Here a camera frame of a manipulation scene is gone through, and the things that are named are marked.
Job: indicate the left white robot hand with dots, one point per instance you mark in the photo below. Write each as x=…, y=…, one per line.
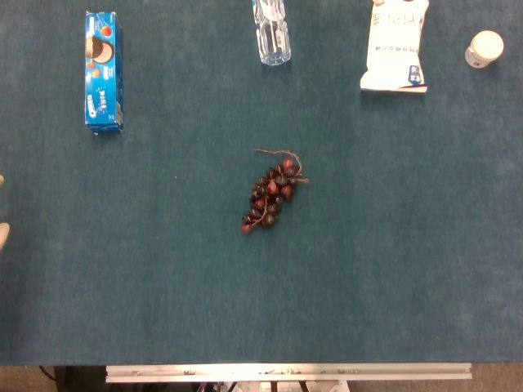
x=3, y=234

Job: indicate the dark red grape bunch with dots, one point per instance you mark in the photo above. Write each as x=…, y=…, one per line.
x=271, y=194

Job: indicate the blue felt table cloth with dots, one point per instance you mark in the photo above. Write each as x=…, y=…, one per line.
x=163, y=265

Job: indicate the blue Oreo cookie box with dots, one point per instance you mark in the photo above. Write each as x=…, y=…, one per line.
x=104, y=69

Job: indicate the clear plastic water bottle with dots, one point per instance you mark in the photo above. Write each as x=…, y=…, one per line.
x=273, y=36

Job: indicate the white snack bag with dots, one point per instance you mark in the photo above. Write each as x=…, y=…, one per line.
x=395, y=49

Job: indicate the small white lidded jar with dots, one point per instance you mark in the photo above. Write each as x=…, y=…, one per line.
x=485, y=48

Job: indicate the aluminium frame rail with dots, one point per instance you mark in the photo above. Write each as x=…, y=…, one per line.
x=286, y=372

